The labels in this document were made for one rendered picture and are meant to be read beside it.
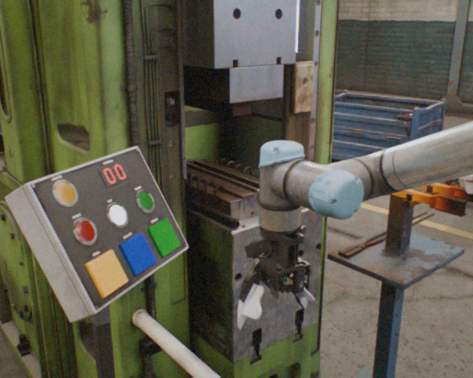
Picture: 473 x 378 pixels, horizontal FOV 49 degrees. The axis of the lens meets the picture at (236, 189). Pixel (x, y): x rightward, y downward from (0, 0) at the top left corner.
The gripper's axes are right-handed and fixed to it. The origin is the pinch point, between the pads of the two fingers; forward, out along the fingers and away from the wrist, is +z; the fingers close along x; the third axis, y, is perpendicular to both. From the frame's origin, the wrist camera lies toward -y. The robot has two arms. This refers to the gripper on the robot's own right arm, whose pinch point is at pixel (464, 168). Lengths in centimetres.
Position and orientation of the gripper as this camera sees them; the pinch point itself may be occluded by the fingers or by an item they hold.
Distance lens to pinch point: 171.6
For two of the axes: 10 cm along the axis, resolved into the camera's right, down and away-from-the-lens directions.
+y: 0.0, 9.5, 3.1
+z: -6.8, -2.3, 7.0
